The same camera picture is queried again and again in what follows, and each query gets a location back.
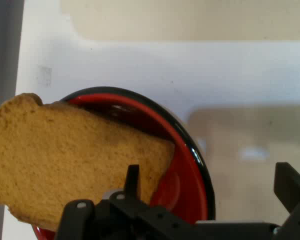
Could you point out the red bowl with black rim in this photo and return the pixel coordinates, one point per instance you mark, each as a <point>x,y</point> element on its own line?
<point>182,160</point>

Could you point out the slice of toast bread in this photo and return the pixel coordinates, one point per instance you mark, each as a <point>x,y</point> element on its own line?
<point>65,155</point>

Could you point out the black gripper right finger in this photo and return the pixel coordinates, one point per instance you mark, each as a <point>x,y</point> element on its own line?
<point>293,197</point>

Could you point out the grey metal frame post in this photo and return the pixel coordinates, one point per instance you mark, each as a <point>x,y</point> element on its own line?
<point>2,50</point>

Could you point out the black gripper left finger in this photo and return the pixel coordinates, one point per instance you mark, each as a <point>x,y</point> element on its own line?
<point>130,200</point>

